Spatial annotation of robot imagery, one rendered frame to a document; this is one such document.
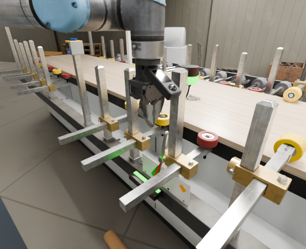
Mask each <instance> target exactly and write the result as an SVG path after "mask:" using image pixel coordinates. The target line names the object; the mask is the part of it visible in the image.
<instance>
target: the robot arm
mask: <svg viewBox="0 0 306 249"><path fill-rule="evenodd" d="M165 6H166V3H165V0H0V27H15V28H33V29H46V30H50V31H57V32H60V33H74V32H87V31H95V32H97V31H130V36H131V49H132V57H133V58H132V63H134V64H135V71H136V75H135V77H134V75H133V78H132V79H129V80H128V82H129V96H131V97H133V98H134V99H137V100H139V99H140V101H139V105H140V108H138V110H137V111H138V114H139V115H140V116H141V117H142V118H143V119H145V121H146V123H147V125H148V126H149V127H150V128H152V127H153V126H154V125H155V123H156V121H157V119H158V117H159V115H160V112H161V111H162V107H163V104H164V99H166V100H171V99H175V98H178V97H179V96H180V94H181V93H182V91H181V90H180V89H179V88H178V87H177V85H176V84H175V83H174V82H173V81H172V80H171V79H170V78H169V77H168V76H167V75H166V74H165V73H164V71H163V70H162V69H161V68H160V67H159V66H155V65H158V64H160V59H161V58H163V57H164V28H165ZM149 103H150V104H149Z"/></svg>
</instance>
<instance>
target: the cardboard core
mask: <svg viewBox="0 0 306 249"><path fill-rule="evenodd" d="M103 239H104V241H105V242H106V244H107V245H108V247H109V248H110V249H127V247H126V246H125V245H124V243H123V242H122V241H121V239H120V238H119V237H118V235H117V234H116V233H115V232H114V230H109V231H108V232H107V233H106V234H105V235H104V237H103Z"/></svg>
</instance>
